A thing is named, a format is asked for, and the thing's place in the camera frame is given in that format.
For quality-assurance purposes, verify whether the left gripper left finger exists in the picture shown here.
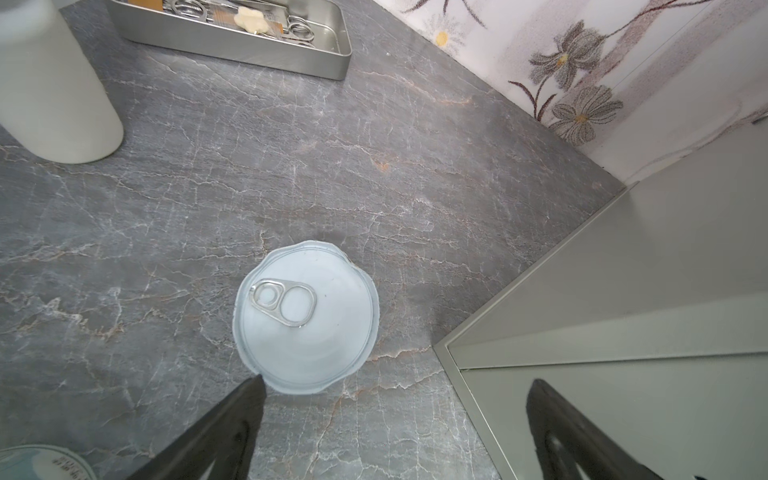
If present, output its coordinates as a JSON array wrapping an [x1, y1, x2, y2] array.
[[130, 375, 267, 479]]

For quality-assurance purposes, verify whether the teal grey can white lid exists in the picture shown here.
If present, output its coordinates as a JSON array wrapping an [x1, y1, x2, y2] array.
[[1, 444, 97, 480]]

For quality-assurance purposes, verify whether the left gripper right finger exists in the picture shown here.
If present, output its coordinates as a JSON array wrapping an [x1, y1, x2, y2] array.
[[526, 379, 659, 479]]

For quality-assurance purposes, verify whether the grey metal cabinet box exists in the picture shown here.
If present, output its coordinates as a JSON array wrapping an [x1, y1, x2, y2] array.
[[436, 122, 767, 479]]

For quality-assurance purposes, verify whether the green can white lid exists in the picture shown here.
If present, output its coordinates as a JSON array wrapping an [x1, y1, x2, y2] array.
[[232, 240, 380, 395]]

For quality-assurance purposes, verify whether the metal tray with contents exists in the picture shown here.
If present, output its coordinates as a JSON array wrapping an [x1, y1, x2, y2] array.
[[106, 1, 352, 80]]

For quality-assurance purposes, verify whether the white plastic bottle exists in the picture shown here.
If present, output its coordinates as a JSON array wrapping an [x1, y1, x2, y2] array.
[[1, 1, 124, 164]]

